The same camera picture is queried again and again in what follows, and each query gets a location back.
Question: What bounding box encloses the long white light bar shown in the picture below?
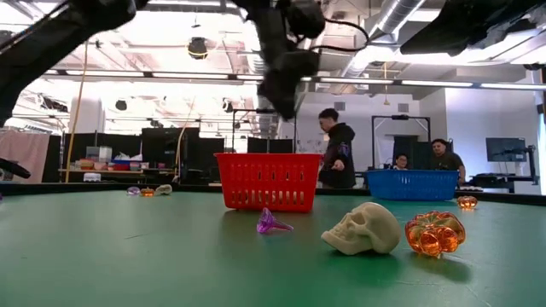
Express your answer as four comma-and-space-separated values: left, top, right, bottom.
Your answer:
40, 67, 546, 91

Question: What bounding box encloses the white storage box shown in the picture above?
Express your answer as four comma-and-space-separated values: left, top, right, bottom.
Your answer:
85, 146, 113, 163

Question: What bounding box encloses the slim silver ventilation duct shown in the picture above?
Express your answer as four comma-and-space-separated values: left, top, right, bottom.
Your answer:
340, 0, 427, 78

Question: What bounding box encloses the red plastic basket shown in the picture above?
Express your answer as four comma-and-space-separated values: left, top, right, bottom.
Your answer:
214, 152, 323, 213

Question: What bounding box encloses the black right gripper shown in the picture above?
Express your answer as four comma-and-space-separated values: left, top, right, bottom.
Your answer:
399, 0, 546, 57

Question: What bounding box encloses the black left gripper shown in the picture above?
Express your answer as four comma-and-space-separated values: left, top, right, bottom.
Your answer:
257, 49, 321, 121

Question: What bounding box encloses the blue plastic basket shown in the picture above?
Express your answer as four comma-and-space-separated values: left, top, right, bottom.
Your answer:
365, 169, 460, 202

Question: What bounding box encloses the black monitor on arm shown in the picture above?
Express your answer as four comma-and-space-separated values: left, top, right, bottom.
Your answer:
485, 136, 537, 165

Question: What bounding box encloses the pink curtain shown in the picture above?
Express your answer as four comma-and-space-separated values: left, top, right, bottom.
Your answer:
0, 129, 52, 185

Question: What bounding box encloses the workbench with bins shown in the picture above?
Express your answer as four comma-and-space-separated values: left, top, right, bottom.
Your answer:
58, 168, 176, 184

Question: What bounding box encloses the black round camera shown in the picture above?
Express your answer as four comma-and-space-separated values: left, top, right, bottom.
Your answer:
187, 37, 209, 60

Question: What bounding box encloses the green table mat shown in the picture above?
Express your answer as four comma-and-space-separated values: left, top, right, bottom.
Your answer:
0, 189, 546, 307

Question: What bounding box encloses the thick yellow cable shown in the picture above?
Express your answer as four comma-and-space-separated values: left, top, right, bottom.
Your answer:
63, 40, 90, 184

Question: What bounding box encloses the black curved stand foot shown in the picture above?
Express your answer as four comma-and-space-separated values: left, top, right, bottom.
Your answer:
0, 157, 32, 180

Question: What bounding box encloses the black screen panel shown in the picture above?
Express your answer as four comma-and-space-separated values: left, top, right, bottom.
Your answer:
391, 135, 456, 171
62, 132, 142, 171
140, 126, 201, 174

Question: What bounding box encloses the black station frame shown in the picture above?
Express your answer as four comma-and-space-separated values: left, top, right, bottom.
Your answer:
370, 113, 432, 171
231, 108, 299, 154

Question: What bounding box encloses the black desk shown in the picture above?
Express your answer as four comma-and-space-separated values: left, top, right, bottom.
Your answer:
458, 173, 541, 191

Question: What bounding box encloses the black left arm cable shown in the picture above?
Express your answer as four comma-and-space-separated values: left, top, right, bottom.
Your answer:
309, 18, 371, 54

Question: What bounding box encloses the thin yellow cable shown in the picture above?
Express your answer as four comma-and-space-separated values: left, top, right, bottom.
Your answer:
173, 37, 225, 171

